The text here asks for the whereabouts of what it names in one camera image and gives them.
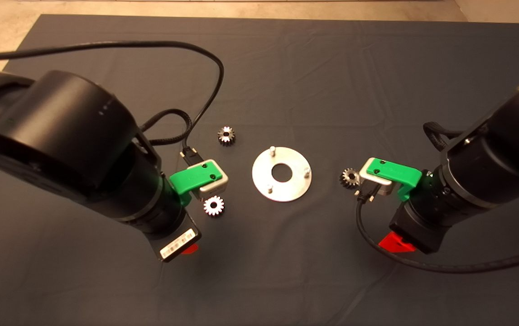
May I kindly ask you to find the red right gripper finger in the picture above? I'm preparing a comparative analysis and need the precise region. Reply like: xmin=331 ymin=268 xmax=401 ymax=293
xmin=378 ymin=231 xmax=415 ymax=253

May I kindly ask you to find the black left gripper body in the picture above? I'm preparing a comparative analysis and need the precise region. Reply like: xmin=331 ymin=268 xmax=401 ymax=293
xmin=144 ymin=210 xmax=202 ymax=263

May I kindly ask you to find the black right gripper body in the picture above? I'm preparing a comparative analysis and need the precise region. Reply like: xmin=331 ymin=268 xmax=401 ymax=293
xmin=389 ymin=201 xmax=452 ymax=255

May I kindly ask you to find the small steel planetary gear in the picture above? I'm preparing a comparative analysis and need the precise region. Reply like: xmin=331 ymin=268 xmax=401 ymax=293
xmin=339 ymin=168 xmax=360 ymax=189
xmin=203 ymin=196 xmax=225 ymax=217
xmin=217 ymin=126 xmax=236 ymax=146

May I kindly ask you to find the round metal carrier plate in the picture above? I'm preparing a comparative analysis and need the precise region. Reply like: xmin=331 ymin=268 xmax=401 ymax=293
xmin=252 ymin=146 xmax=312 ymax=202

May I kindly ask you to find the dark grey table cloth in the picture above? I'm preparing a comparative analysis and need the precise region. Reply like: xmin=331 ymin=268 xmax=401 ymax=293
xmin=0 ymin=14 xmax=519 ymax=326

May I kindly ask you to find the green right camera mount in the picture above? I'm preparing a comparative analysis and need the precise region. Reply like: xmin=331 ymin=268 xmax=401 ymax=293
xmin=366 ymin=158 xmax=423 ymax=202

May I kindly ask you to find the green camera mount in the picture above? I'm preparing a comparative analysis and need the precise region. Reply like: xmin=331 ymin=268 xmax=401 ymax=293
xmin=366 ymin=158 xmax=423 ymax=202
xmin=169 ymin=163 xmax=221 ymax=206

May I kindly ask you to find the green left camera mount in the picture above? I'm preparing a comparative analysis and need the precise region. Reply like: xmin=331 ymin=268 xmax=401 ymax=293
xmin=169 ymin=163 xmax=221 ymax=206

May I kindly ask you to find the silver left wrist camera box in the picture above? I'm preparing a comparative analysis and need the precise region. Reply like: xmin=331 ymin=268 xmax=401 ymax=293
xmin=198 ymin=159 xmax=230 ymax=202

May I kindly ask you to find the smooth black left camera cable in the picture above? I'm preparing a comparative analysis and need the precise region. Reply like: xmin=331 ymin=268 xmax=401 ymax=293
xmin=0 ymin=41 xmax=225 ymax=167

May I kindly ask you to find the short braided left wrist cable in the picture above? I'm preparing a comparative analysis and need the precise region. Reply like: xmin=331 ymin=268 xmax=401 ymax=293
xmin=139 ymin=109 xmax=194 ymax=146

